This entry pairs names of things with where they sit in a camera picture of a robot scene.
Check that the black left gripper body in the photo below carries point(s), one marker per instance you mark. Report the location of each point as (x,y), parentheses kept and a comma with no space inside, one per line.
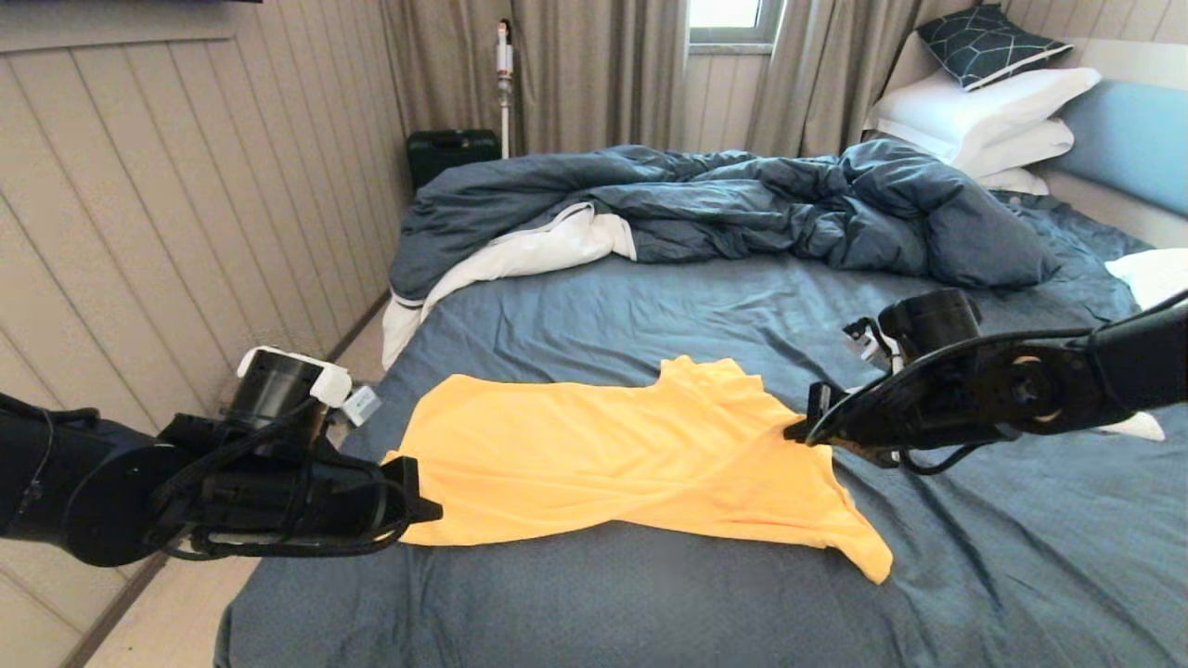
(316,501)

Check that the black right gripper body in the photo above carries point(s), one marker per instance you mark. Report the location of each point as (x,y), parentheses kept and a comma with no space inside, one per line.
(910,413)

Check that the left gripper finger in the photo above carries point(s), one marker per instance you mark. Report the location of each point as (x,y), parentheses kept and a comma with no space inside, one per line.
(427,517)
(427,507)

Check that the yellow t-shirt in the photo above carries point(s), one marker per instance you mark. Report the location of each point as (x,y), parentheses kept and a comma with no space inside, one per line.
(594,464)

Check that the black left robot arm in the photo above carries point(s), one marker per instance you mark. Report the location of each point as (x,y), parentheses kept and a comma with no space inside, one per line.
(74,492)

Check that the blue bed sheet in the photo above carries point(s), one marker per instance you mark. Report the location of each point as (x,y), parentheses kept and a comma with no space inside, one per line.
(650,315)

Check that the white remote control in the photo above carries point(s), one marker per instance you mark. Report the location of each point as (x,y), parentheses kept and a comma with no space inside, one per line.
(1140,427)

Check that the crumpled dark blue duvet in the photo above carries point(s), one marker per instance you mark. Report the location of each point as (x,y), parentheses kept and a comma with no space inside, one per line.
(742,199)

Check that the large white pillow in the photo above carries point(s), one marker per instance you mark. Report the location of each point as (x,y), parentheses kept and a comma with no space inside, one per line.
(974,107)

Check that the blue headboard pad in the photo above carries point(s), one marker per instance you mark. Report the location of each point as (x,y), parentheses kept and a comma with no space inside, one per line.
(1132,144)

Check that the beige curtain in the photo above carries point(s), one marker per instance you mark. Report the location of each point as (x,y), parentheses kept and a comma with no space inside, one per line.
(594,74)
(817,74)

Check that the dark green suitcase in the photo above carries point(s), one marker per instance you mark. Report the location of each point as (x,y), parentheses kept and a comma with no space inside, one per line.
(450,153)

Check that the dark patterned cushion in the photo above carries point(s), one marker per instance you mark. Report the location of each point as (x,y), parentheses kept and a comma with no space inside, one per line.
(984,46)

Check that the white stick vacuum cleaner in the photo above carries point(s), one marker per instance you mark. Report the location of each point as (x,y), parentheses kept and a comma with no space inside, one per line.
(504,60)

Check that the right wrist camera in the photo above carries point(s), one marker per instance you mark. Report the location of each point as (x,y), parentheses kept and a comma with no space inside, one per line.
(868,343)

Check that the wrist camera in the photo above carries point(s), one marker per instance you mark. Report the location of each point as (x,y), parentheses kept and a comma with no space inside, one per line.
(868,343)
(362,405)

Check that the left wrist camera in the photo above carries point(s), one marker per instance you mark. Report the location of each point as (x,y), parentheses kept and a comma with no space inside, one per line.
(362,405)

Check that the window with grey frame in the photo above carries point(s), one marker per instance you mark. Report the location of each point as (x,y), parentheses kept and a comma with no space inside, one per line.
(729,14)

